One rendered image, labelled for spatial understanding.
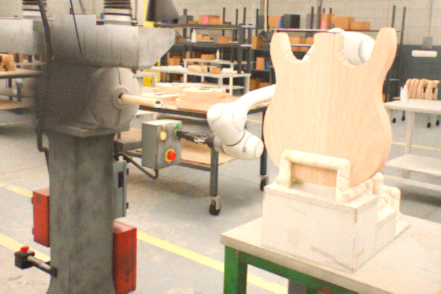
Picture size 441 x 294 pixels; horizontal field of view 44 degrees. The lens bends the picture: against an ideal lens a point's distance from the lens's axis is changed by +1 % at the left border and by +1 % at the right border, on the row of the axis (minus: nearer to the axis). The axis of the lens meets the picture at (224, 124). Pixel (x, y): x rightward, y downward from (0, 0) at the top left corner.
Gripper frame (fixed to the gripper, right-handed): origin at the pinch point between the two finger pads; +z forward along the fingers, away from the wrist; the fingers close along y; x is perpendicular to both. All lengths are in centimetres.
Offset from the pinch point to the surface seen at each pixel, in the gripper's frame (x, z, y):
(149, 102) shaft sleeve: 18.4, -13.4, -33.0
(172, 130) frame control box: 1.6, 4.0, -3.0
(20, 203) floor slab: -107, 258, 70
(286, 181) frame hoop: 6, -85, -50
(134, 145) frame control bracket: -4.9, 14.1, -16.5
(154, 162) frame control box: -11.5, 5.7, -12.5
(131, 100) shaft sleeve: 18.2, -3.4, -33.1
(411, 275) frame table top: -14, -117, -40
